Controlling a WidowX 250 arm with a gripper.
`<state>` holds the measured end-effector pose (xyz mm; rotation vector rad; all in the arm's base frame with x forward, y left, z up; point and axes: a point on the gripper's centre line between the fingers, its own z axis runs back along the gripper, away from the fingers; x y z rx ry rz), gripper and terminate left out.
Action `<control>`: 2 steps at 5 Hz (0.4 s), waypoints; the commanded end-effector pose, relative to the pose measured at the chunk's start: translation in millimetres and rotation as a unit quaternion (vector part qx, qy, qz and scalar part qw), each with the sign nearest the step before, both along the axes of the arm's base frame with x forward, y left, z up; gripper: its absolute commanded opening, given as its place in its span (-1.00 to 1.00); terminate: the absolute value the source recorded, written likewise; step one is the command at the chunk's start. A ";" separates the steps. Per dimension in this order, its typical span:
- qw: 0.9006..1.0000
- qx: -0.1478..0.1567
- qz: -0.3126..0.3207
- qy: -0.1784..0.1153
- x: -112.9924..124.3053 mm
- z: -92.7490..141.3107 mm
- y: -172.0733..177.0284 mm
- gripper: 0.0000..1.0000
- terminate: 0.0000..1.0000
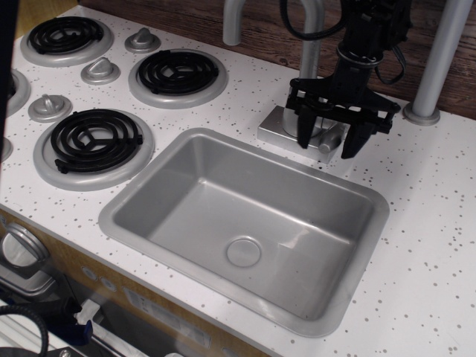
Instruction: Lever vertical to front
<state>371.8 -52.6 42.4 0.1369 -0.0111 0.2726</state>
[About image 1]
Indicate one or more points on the front left stove burner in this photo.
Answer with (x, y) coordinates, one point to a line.
(19, 93)

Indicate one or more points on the grey support pole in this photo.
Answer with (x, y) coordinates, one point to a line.
(423, 110)

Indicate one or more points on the dark blurry foreground post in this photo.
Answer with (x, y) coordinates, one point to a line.
(9, 14)

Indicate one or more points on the silver stove knob rear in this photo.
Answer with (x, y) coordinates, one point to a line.
(142, 42)

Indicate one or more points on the blue clamp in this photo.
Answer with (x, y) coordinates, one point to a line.
(82, 334)

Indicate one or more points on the silver stove knob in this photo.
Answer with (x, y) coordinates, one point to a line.
(142, 42)
(50, 108)
(100, 72)

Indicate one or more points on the stove burner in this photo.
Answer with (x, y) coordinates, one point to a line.
(93, 150)
(177, 79)
(66, 41)
(19, 93)

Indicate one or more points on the silver toy faucet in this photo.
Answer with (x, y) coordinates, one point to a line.
(280, 126)

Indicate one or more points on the front right stove burner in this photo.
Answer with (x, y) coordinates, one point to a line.
(93, 150)

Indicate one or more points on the back left stove burner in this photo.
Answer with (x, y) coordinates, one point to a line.
(66, 41)

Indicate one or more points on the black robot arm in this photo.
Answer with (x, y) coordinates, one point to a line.
(371, 28)

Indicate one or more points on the back right stove burner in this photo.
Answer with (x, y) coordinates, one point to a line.
(177, 79)

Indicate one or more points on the silver stove knob edge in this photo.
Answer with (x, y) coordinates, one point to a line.
(7, 149)

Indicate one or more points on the silver stove knob front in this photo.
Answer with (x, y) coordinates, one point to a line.
(50, 108)

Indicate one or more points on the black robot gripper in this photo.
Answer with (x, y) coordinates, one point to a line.
(344, 97)

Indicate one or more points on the silver stove knob middle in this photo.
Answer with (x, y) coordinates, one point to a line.
(100, 72)

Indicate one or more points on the silver faucet lever handle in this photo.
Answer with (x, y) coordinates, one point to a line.
(332, 139)

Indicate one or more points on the grey plastic sink basin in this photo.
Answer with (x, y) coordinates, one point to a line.
(284, 240)

